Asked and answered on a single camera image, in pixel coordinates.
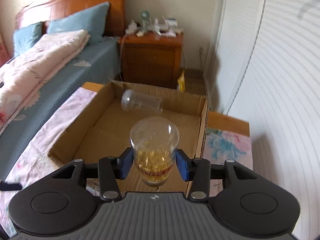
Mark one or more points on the pink floral quilt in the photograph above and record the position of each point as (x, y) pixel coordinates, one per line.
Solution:
(23, 76)

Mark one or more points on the clear plastic jar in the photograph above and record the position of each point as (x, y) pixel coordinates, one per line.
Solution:
(136, 101)

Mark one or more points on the blue pillow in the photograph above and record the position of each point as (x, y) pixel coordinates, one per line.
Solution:
(26, 37)
(92, 20)

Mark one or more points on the pink floral cloth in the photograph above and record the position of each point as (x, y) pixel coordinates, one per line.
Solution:
(34, 163)

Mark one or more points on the blue bed sheet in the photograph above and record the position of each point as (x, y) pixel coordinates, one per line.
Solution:
(97, 63)

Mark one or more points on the wooden nightstand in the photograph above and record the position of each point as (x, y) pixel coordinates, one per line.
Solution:
(151, 59)

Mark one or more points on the small green desk fan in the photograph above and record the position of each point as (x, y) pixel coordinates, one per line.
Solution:
(145, 20)

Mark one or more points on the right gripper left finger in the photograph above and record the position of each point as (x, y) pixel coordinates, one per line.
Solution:
(111, 169)

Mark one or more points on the wooden headboard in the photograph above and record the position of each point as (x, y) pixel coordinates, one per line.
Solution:
(48, 10)

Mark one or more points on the yellow bag on floor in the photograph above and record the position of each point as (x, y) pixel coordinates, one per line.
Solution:
(181, 82)

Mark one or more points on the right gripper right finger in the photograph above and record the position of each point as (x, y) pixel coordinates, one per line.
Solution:
(196, 171)

